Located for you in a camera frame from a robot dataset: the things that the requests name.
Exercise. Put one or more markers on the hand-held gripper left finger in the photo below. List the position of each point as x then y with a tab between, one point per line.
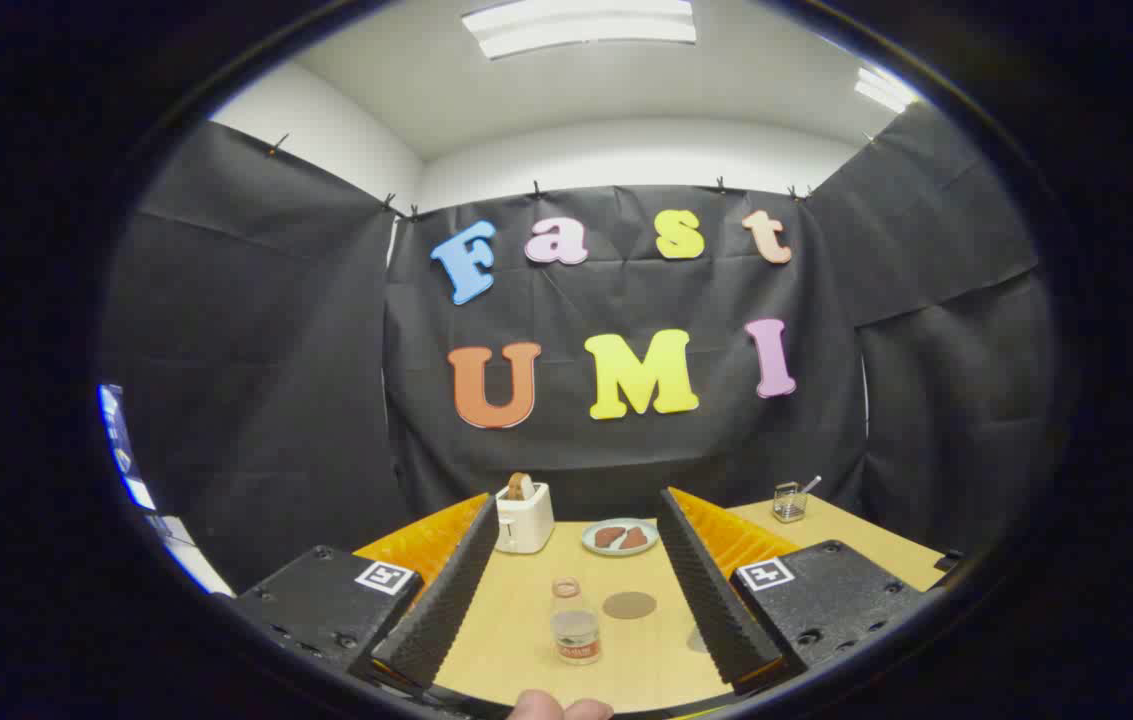
446	610

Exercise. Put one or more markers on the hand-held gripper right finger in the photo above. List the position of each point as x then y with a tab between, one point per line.
716	610

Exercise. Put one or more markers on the white cup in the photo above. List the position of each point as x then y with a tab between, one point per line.
697	640

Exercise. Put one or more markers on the round brown coaster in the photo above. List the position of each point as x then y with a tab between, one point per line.
630	605

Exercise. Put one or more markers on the clear plastic juice bottle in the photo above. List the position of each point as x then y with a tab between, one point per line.
576	635

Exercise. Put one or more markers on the wooden table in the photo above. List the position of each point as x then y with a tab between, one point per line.
526	640

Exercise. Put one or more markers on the brown meat slice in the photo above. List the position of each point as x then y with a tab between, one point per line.
609	537
635	539

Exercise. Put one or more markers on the round pale green plate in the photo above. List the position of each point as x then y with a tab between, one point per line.
621	551

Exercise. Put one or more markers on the white toaster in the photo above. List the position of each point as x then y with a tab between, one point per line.
526	525

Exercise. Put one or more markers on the bread slice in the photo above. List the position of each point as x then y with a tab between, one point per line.
519	487

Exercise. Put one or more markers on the small black clamp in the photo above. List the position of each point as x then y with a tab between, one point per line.
948	561

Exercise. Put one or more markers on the bright window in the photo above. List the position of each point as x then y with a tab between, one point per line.
201	575

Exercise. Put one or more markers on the black backdrop cloth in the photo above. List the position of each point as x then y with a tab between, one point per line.
626	300

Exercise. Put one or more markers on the small ceiling light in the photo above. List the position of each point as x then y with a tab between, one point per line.
881	90

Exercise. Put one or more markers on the long ceiling light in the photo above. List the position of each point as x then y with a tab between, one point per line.
576	25

